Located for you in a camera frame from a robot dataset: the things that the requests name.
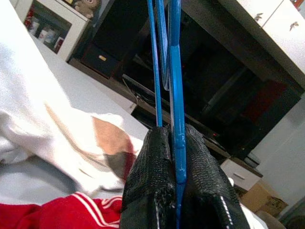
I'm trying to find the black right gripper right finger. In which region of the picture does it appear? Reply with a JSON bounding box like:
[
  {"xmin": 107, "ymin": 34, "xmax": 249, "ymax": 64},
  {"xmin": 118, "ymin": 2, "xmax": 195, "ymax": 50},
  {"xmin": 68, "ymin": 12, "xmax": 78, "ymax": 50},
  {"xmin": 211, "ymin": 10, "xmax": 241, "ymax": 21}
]
[{"xmin": 183, "ymin": 124, "xmax": 241, "ymax": 229}]

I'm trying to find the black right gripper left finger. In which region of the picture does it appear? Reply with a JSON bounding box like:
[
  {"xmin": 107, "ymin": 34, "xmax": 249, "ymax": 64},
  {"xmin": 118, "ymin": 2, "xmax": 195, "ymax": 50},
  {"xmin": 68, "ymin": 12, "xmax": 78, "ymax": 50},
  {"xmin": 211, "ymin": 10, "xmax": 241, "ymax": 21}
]
[{"xmin": 120, "ymin": 126, "xmax": 178, "ymax": 229}]

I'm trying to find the blue plastic hanger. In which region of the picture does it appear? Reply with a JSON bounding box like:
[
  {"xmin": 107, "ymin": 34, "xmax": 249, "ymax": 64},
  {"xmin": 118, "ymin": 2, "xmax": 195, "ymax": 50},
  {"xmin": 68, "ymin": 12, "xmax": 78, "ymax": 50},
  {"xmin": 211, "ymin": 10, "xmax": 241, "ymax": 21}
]
[{"xmin": 146, "ymin": 0, "xmax": 187, "ymax": 229}]

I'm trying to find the white printed sweatshirt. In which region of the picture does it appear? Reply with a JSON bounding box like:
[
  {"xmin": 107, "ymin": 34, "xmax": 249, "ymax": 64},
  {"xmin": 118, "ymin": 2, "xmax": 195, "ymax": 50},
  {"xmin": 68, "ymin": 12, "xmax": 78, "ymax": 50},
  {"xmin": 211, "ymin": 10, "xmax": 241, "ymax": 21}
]
[{"xmin": 0, "ymin": 41, "xmax": 147, "ymax": 199}]

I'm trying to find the white drawer front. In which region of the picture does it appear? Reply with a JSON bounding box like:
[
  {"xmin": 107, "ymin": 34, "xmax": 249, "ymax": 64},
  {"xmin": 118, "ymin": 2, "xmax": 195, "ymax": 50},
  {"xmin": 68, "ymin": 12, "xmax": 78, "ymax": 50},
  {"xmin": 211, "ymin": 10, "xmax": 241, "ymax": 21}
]
[{"xmin": 220, "ymin": 158, "xmax": 263, "ymax": 192}]

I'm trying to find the plain cardboard box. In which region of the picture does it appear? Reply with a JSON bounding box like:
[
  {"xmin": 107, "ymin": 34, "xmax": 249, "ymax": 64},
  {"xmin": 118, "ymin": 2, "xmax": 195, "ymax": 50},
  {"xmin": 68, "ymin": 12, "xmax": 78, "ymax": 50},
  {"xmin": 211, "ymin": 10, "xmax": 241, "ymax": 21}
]
[{"xmin": 238, "ymin": 179, "xmax": 289, "ymax": 213}]

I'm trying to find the red white-striped garment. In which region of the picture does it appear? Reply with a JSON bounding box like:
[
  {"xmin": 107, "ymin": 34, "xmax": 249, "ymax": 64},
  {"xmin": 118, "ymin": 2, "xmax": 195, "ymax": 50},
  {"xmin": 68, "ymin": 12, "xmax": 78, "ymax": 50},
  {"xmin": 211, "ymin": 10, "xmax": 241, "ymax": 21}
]
[{"xmin": 0, "ymin": 191, "xmax": 125, "ymax": 229}]

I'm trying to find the black soundbar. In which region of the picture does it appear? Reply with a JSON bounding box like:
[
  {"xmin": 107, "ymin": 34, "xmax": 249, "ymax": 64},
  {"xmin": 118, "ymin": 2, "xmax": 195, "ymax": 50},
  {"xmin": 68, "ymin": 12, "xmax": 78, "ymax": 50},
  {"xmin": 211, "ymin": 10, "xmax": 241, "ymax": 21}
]
[{"xmin": 122, "ymin": 73, "xmax": 158, "ymax": 96}]

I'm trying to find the black television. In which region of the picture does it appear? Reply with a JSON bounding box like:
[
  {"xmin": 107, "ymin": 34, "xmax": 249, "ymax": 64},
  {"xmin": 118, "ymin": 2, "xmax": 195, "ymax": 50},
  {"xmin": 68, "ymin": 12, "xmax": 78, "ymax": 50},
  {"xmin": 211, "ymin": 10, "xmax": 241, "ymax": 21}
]
[{"xmin": 118, "ymin": 4, "xmax": 304, "ymax": 156}]

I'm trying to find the black speaker with gold badge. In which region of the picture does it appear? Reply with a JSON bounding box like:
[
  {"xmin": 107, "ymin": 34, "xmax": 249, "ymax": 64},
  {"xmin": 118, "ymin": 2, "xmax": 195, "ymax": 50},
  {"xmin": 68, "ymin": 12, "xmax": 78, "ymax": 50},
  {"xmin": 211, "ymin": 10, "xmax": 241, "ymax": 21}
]
[{"xmin": 69, "ymin": 0, "xmax": 149, "ymax": 80}]

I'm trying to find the white glass-door cabinet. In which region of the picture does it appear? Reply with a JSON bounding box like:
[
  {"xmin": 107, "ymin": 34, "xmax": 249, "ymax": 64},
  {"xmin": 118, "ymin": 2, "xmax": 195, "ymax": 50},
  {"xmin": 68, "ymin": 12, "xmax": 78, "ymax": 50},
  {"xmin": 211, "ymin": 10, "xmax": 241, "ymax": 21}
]
[{"xmin": 14, "ymin": 0, "xmax": 93, "ymax": 63}]

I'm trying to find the beige plush bear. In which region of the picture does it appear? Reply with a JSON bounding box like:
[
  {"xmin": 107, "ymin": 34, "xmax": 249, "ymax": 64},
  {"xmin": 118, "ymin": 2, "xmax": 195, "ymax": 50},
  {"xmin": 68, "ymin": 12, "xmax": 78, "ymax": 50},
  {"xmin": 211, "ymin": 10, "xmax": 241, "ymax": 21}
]
[{"xmin": 73, "ymin": 0, "xmax": 102, "ymax": 20}]

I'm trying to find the white wall cabinet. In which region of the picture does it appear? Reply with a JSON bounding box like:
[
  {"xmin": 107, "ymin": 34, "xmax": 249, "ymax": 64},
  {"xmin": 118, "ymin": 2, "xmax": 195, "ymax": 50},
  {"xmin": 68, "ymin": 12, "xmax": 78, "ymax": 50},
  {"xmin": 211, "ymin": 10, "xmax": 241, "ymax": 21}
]
[{"xmin": 217, "ymin": 0, "xmax": 305, "ymax": 91}]

